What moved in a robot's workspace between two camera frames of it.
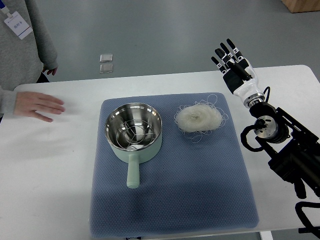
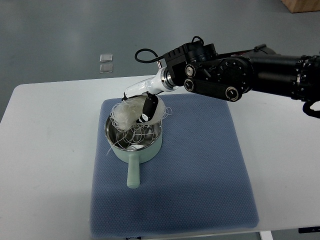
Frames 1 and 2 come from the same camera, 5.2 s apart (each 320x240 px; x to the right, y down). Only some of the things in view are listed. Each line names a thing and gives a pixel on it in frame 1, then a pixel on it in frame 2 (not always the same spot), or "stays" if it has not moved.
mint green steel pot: [134, 132] stays
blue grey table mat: [189, 186] stays
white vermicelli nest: [197, 119] -> [125, 114]
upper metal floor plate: [105, 57] stays
